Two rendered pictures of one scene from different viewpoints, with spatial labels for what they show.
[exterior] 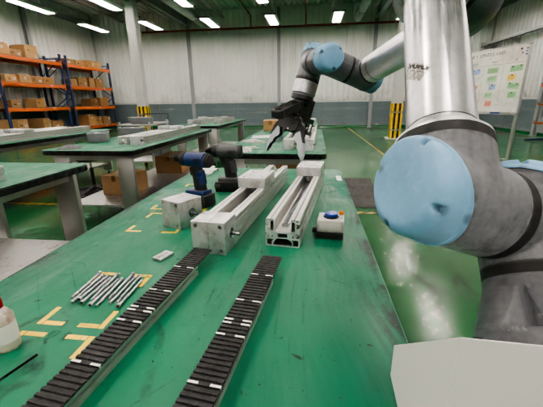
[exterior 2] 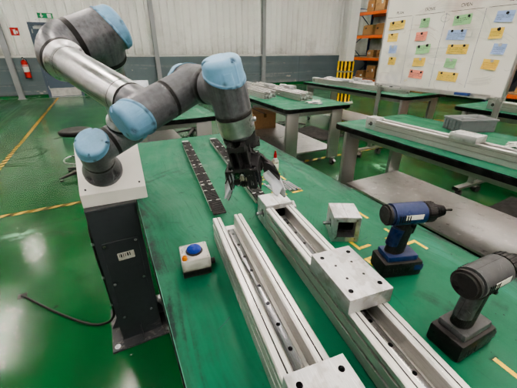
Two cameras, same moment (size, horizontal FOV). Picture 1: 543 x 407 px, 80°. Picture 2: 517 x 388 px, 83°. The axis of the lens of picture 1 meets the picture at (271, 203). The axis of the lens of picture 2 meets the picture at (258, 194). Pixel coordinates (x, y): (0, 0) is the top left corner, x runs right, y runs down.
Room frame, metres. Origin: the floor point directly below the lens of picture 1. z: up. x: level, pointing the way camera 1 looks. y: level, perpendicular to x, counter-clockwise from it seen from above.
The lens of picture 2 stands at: (1.61, -0.41, 1.36)
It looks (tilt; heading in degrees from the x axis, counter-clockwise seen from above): 26 degrees down; 146
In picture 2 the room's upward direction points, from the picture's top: straight up
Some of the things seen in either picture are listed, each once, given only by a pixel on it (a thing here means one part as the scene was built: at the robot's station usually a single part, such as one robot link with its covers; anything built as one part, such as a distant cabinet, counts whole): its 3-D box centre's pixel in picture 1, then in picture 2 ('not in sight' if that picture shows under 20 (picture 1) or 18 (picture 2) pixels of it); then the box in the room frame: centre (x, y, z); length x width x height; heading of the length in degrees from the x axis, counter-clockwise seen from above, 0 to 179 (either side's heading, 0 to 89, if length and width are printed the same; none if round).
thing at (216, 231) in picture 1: (218, 232); (271, 210); (0.86, 0.15, 0.83); 0.12 x 0.09 x 0.10; 76
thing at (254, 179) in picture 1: (257, 181); (347, 280); (1.29, 0.06, 0.87); 0.16 x 0.11 x 0.07; 166
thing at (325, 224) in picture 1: (327, 224); (198, 258); (0.94, -0.18, 0.81); 0.10 x 0.08 x 0.06; 76
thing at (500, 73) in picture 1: (478, 111); not in sight; (5.71, -3.57, 0.97); 1.51 x 0.50 x 1.95; 13
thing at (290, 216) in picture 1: (302, 195); (272, 318); (1.24, -0.13, 0.82); 0.80 x 0.10 x 0.09; 166
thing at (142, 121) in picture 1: (148, 143); not in sight; (5.89, 2.22, 0.50); 1.03 x 0.55 x 1.01; 178
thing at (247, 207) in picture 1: (257, 193); (345, 296); (1.29, 0.06, 0.82); 0.80 x 0.10 x 0.09; 166
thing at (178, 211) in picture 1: (184, 211); (338, 222); (1.05, 0.30, 0.83); 0.11 x 0.10 x 0.10; 55
